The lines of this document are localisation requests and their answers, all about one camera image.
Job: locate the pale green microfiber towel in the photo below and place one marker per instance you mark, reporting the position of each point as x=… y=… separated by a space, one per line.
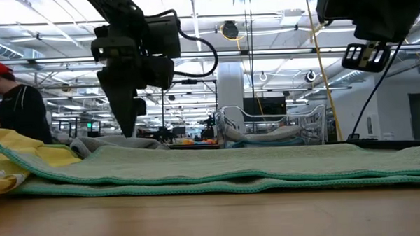
x=215 y=163

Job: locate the round black ceiling fixture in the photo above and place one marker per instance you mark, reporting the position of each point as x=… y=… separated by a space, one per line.
x=230 y=29

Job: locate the plain grey microfiber towel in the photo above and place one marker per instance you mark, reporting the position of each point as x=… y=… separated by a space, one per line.
x=102 y=142

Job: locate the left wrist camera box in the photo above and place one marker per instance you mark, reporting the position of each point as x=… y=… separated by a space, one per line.
x=158 y=72

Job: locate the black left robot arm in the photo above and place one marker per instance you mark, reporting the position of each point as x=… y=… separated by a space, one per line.
x=122 y=9

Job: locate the clear plastic bin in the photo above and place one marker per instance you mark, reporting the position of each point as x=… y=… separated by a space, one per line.
x=319 y=124

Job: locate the grey waffle-weave towel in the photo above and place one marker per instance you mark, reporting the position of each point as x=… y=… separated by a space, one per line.
x=266 y=133

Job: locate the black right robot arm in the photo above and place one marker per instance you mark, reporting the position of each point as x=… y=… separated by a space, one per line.
x=374 y=7

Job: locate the white building column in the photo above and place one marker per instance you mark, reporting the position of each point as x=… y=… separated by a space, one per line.
x=230 y=85

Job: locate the yellow microfiber towel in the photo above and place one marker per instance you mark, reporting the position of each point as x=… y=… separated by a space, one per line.
x=22 y=145

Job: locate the person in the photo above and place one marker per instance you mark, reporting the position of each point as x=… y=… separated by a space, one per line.
x=20 y=110

